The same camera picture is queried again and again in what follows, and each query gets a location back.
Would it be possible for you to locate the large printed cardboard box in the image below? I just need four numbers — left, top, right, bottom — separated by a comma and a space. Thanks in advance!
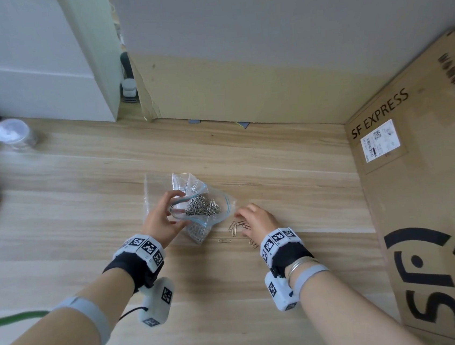
334, 17, 455, 345

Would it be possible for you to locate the crumpled clear plastic bag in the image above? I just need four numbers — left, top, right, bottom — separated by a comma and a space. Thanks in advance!
171, 169, 216, 247

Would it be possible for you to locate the white right wrist camera unit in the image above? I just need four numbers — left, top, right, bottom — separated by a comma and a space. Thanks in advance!
257, 224, 320, 314

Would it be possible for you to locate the person's left forearm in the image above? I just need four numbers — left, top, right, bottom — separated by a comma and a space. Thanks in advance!
0, 265, 143, 345

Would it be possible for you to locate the person's left hand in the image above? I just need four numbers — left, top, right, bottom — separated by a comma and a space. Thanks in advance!
138, 189, 194, 251

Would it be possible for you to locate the clear jar with white lid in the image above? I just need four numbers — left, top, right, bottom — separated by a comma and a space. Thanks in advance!
0, 116, 40, 154

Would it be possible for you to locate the white cabinet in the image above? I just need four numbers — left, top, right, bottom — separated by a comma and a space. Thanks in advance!
0, 0, 130, 135

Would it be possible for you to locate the white shipping label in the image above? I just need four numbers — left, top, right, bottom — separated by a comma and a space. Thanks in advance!
358, 118, 403, 164

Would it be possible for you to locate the silver bracelet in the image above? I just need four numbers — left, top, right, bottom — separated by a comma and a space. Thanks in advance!
283, 255, 318, 280

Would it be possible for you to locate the person's right forearm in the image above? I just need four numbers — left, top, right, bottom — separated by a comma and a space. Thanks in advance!
284, 250, 429, 345

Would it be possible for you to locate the grey right forearm band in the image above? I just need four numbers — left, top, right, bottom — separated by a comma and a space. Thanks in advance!
291, 264, 332, 298

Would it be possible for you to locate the white wrist camera unit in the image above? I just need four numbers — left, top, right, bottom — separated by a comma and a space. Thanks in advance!
99, 230, 179, 332
257, 224, 320, 314

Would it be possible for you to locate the clear zip bag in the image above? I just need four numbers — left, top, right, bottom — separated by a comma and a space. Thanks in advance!
141, 165, 239, 236

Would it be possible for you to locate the grey left forearm band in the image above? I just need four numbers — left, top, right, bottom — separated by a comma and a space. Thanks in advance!
51, 293, 113, 345

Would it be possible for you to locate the person's right hand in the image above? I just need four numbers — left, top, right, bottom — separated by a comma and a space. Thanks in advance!
233, 200, 283, 245

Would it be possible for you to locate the white left wrist camera unit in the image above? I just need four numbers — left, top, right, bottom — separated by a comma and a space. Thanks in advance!
99, 230, 179, 332

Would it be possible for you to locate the black cable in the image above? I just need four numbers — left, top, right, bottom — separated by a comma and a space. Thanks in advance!
117, 305, 151, 323

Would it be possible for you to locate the pile of silver paper clips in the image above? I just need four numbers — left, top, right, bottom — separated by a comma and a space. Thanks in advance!
183, 192, 222, 218

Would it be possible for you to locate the plain cardboard sheet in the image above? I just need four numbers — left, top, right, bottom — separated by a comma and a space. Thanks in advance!
127, 24, 411, 146

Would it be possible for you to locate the small white bottle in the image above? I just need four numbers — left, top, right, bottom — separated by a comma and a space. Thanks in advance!
120, 77, 140, 104

